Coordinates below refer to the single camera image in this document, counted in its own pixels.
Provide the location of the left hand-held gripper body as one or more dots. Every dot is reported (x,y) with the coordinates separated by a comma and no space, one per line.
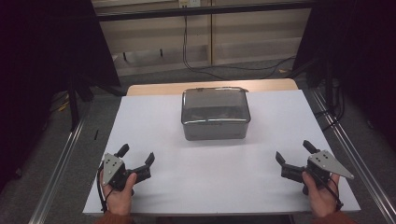
(112,169)

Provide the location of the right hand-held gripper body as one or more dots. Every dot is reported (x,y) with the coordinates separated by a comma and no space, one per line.
(323,163)

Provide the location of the person's left hand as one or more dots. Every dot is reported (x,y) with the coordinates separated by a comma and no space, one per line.
(120,200)

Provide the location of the person's right hand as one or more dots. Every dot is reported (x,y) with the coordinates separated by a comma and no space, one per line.
(322,200)

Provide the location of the small black floor object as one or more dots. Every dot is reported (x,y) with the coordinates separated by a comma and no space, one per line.
(96,135)

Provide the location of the black metal stand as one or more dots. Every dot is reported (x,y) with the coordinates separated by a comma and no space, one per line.
(74,102)

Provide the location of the white table cover sheet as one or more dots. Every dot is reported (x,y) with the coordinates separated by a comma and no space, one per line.
(211,180)

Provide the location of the black curtain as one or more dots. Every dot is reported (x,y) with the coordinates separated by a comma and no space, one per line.
(40,62)
(358,46)

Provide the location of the aluminium floor rail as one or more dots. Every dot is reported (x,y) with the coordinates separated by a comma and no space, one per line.
(59,174)
(358,168)

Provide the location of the black horizontal frame bar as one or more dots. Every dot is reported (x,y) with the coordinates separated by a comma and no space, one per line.
(202,11)

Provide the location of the white wall outlet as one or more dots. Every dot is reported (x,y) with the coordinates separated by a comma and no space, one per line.
(189,3)

